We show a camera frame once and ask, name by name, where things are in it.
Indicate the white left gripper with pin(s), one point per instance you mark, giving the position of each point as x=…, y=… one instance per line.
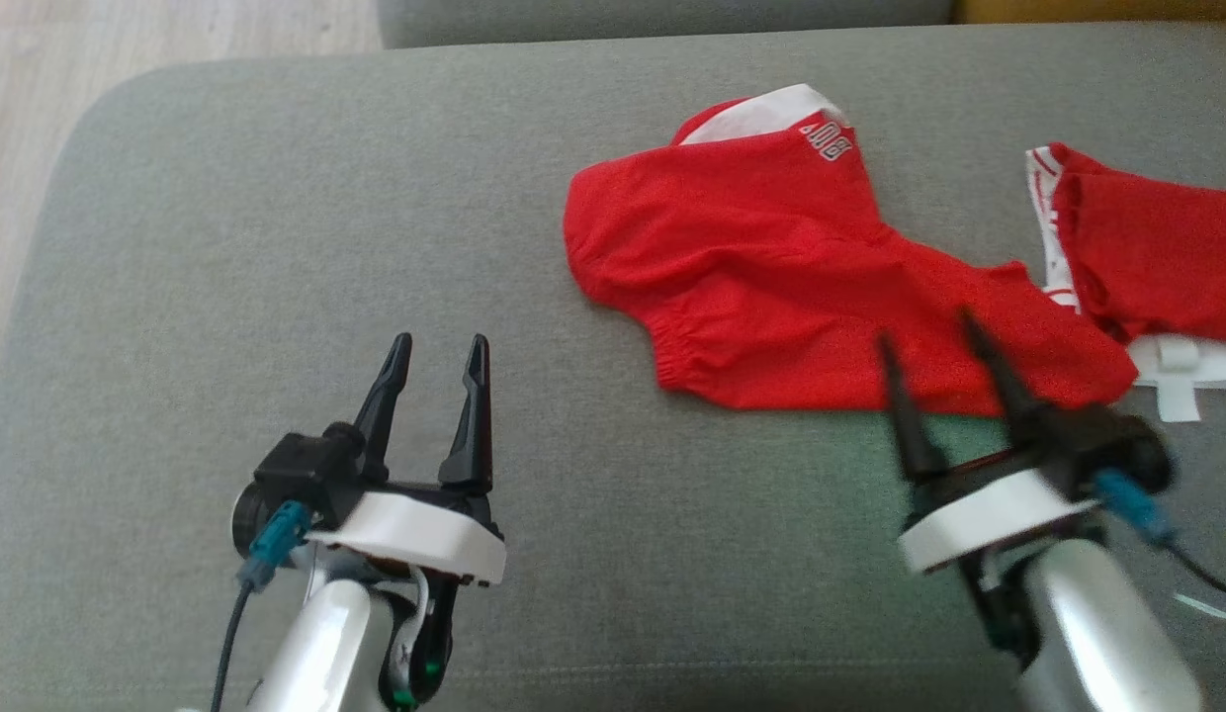
x=415, y=534

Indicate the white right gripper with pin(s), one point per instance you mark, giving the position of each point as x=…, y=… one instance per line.
x=989, y=514

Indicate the red mesh basketball shorts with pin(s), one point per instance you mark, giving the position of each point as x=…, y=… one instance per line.
x=771, y=267

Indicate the red basketball jersey white trim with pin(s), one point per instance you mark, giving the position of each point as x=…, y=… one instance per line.
x=1157, y=247

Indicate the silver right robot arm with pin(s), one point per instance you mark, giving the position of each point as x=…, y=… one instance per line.
x=1107, y=633

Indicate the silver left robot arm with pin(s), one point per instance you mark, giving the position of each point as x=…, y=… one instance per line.
x=321, y=653

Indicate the yellow and grey sofa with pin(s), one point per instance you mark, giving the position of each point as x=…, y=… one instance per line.
x=277, y=247

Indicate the yellow sofa backrest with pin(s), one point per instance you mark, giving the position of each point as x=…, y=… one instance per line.
x=1097, y=8

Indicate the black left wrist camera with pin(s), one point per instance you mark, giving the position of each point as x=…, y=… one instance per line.
x=297, y=480

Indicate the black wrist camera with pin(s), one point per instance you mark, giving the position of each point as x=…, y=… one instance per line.
x=297, y=480
x=1107, y=445

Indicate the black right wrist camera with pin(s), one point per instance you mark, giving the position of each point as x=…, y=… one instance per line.
x=1107, y=445

